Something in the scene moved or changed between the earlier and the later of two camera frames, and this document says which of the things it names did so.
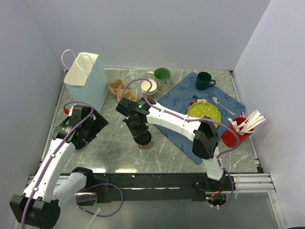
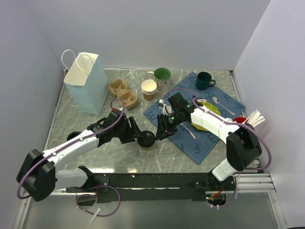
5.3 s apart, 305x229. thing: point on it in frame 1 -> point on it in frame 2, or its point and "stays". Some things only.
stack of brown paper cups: (145, 85) stays
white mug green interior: (161, 77) stays
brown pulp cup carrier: (116, 87) stays
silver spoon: (216, 100) stays
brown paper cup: (143, 147) -> (147, 149)
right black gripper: (135, 132) -> (164, 130)
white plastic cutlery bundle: (248, 126) stays
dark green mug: (203, 81) stays
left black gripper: (98, 123) -> (129, 137)
